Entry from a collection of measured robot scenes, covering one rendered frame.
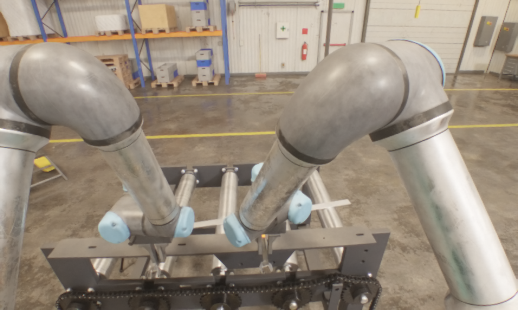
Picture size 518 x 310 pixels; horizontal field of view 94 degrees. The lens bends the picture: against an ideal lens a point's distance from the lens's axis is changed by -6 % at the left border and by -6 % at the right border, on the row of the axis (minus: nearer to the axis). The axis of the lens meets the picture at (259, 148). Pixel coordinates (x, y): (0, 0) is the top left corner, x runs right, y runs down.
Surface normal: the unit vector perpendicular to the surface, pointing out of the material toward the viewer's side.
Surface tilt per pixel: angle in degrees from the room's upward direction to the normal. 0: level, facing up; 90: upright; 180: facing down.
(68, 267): 90
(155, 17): 90
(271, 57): 90
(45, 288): 0
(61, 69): 56
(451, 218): 74
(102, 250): 0
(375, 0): 90
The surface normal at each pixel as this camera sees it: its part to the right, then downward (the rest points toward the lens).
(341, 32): 0.06, 0.45
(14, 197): 0.99, 0.01
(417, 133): 0.01, 0.70
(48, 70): 0.33, -0.06
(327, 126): -0.26, 0.46
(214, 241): -0.01, -0.89
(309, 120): -0.51, 0.20
